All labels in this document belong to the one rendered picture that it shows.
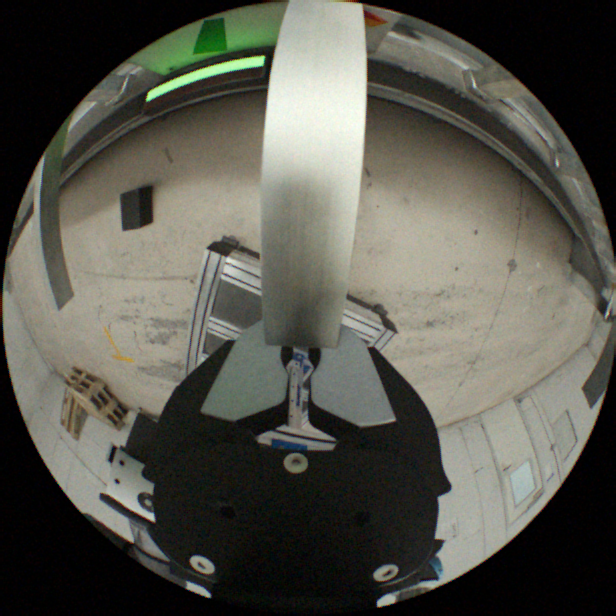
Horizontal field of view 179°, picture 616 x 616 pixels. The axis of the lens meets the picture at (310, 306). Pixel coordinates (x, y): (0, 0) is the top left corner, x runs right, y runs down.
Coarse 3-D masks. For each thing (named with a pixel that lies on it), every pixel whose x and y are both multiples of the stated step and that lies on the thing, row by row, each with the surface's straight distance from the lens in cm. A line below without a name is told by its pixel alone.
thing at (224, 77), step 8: (232, 72) 29; (240, 72) 28; (248, 72) 28; (256, 72) 27; (200, 80) 30; (208, 80) 29; (216, 80) 29; (224, 80) 28; (232, 80) 28; (176, 88) 32; (184, 88) 31; (192, 88) 30; (200, 88) 29; (160, 96) 33; (168, 96) 32; (176, 96) 31; (152, 104) 34
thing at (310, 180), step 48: (336, 0) 12; (288, 48) 9; (336, 48) 9; (288, 96) 7; (336, 96) 7; (288, 144) 7; (336, 144) 7; (288, 192) 7; (336, 192) 7; (288, 240) 7; (336, 240) 7; (288, 288) 8; (336, 288) 8; (288, 336) 9; (336, 336) 9
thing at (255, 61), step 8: (264, 56) 29; (224, 64) 30; (232, 64) 30; (240, 64) 29; (248, 64) 29; (256, 64) 28; (200, 72) 31; (208, 72) 30; (216, 72) 30; (176, 80) 33; (184, 80) 32; (192, 80) 31; (160, 88) 34; (168, 88) 33; (152, 96) 35
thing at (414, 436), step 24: (384, 360) 9; (384, 384) 8; (408, 384) 9; (408, 408) 8; (360, 432) 7; (384, 432) 7; (408, 432) 7; (432, 432) 8; (408, 456) 7; (432, 456) 7; (432, 480) 7
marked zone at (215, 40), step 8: (208, 24) 26; (216, 24) 26; (224, 24) 26; (200, 32) 27; (208, 32) 27; (216, 32) 27; (224, 32) 28; (200, 40) 29; (208, 40) 29; (216, 40) 29; (224, 40) 29; (200, 48) 30; (208, 48) 30; (216, 48) 30; (224, 48) 31
